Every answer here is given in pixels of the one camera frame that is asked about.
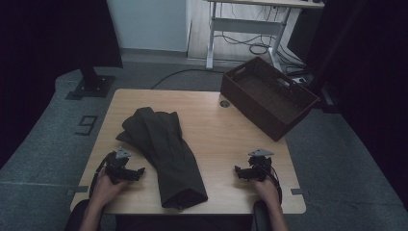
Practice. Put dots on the black tape floor mark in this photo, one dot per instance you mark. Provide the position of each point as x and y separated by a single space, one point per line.
86 117

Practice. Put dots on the brown woven basket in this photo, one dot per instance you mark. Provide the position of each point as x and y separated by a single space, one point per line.
256 112

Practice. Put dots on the grey floor tape strip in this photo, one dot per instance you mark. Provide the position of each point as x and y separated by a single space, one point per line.
77 190
300 192

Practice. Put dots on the black curtain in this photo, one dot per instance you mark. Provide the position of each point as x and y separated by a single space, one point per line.
369 64
48 48

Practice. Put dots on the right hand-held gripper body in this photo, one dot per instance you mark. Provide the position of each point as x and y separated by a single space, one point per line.
261 165

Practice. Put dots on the white metal desk frame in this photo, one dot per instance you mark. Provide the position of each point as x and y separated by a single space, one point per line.
247 26

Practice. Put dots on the black computer tower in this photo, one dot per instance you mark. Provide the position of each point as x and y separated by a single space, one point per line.
301 35

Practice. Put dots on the person's left hand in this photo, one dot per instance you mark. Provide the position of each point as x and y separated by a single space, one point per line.
106 191

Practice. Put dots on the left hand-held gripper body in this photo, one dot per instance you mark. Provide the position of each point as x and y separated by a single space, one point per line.
115 165

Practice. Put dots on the person's lap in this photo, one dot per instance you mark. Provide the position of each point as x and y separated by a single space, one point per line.
186 224

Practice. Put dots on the person's right hand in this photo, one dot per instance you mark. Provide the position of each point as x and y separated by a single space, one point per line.
266 191

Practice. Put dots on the black stand base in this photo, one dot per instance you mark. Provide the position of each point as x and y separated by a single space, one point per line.
328 99
93 87

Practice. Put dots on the dark pants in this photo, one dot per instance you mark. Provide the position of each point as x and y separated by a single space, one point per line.
166 150

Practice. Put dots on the black chair armrest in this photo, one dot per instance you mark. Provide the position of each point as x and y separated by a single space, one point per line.
261 218
73 218

